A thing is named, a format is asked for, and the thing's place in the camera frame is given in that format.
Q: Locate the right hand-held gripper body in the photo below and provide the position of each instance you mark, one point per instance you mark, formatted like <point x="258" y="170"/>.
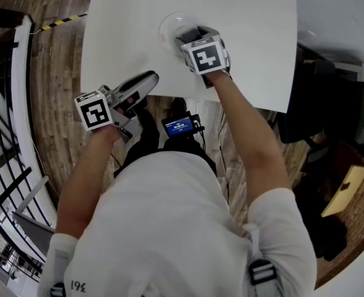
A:
<point x="205" y="57"/>

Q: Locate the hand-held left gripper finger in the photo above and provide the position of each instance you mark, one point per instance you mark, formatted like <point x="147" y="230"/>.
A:
<point x="138" y="77"/>

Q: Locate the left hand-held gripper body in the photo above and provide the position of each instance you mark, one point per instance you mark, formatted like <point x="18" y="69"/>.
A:
<point x="93" y="111"/>

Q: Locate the clear glass bowl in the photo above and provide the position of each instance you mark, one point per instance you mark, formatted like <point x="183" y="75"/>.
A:
<point x="169" y="26"/>

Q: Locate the person's left forearm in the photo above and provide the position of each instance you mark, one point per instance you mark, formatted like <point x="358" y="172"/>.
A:
<point x="83" y="178"/>

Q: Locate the person's right forearm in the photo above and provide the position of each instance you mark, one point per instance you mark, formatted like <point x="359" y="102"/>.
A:
<point x="247" y="135"/>

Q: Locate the person's black shoe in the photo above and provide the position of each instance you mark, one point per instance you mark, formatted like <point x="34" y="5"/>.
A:
<point x="179" y="105"/>

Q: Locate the black monitor with blue screen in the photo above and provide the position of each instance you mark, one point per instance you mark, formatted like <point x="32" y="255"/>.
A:
<point x="179" y="125"/>

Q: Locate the person's black trousers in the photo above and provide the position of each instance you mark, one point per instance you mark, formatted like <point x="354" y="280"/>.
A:
<point x="148" y="144"/>

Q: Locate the yellow black hazard tape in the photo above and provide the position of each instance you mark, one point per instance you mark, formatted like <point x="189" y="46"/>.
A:
<point x="62" y="21"/>

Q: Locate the black metal railing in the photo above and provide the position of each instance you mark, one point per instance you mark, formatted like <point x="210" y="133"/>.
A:
<point x="5" y="153"/>

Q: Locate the black mesh office chair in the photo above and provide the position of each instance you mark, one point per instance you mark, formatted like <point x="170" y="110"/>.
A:
<point x="312" y="104"/>

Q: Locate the person's white shirt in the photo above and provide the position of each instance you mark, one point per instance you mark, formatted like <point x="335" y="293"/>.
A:
<point x="169" y="227"/>

